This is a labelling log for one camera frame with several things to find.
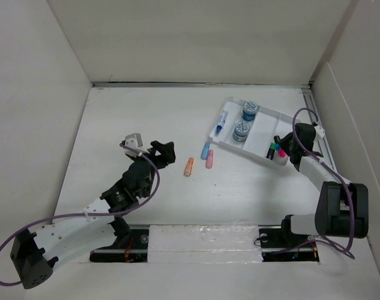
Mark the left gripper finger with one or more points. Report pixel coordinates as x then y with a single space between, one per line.
169 153
158 146

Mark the aluminium rail right side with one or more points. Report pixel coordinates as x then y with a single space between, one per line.
322 145

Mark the orange capped small tube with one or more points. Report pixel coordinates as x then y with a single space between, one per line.
189 167

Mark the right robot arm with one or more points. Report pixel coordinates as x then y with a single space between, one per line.
342 208

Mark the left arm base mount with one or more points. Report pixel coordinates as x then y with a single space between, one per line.
129 246

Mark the aluminium rail back edge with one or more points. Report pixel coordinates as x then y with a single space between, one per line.
101 84

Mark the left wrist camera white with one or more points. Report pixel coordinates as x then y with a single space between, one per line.
134 141

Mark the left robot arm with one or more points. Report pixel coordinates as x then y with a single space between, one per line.
37 254

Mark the green highlighter marker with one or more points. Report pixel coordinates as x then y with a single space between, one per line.
271 151

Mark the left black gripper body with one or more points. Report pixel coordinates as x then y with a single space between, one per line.
160 160

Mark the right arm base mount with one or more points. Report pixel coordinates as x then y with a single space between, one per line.
279 245

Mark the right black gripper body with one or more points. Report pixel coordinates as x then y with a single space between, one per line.
292 146

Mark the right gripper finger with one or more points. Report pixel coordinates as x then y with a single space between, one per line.
292 155
286 140

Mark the white organizer tray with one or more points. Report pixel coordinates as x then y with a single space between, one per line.
266 125

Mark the blue capped small tube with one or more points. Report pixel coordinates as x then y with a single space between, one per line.
205 151

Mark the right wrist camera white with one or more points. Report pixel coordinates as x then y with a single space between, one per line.
319 133

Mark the pink capped small tube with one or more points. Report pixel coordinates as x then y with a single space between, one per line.
210 159

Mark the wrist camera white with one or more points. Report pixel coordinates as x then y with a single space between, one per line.
319 133
134 141

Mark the pink highlighter marker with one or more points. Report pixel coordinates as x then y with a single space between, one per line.
281 154

